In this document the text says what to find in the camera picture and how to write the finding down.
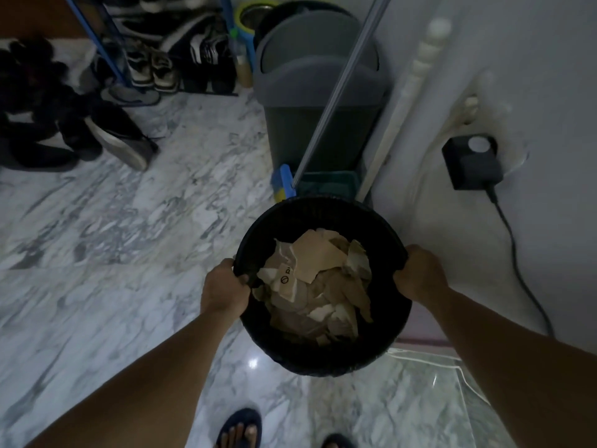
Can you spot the brown wooden panel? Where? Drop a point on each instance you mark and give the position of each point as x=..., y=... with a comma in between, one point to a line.
x=32, y=13

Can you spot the person's left foot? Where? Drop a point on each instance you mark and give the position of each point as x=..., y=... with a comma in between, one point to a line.
x=238, y=436

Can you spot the person's right hand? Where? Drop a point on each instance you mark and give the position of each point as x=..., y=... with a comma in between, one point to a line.
x=422, y=275

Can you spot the person's right forearm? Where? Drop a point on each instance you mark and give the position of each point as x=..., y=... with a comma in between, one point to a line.
x=522, y=368

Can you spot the blue metal shoe rack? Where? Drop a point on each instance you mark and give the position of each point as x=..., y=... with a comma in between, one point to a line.
x=95, y=39

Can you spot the cardboard scraps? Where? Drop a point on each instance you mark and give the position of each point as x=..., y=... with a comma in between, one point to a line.
x=317, y=279

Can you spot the teal dustpan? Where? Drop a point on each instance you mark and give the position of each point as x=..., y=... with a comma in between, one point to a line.
x=326, y=184

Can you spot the pile of dark shoes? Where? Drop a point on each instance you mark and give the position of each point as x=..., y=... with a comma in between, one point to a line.
x=56, y=116

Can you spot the blue yellow brush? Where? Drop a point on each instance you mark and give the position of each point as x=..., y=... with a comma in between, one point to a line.
x=282, y=179

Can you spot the white pole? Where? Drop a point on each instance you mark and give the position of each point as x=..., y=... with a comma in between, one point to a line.
x=406, y=97

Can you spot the black power adapter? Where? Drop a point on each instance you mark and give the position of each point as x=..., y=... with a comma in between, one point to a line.
x=468, y=167

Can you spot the blue left flip-flop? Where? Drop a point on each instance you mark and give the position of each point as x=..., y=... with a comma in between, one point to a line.
x=247, y=415

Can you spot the pink bin with black liner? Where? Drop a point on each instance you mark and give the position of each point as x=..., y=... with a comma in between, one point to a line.
x=261, y=331

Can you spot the yellow-green plastic bucket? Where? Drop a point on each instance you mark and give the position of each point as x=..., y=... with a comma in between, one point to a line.
x=240, y=18

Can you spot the black round bin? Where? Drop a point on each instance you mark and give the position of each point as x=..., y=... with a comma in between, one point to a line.
x=284, y=9

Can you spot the grey swing-lid bin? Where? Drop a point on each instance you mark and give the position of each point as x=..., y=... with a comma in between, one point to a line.
x=308, y=88

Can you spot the white wall socket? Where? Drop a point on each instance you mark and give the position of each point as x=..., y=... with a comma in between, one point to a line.
x=470, y=109

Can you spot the person's left hand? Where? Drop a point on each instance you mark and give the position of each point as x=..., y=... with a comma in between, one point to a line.
x=226, y=289

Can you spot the yellowish plastic bottle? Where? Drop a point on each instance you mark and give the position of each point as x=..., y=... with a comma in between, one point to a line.
x=242, y=67

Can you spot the person's left forearm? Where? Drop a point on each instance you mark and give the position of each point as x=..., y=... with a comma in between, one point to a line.
x=149, y=382

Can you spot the row of black-white sneakers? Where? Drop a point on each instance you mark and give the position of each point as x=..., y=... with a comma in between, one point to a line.
x=205, y=51

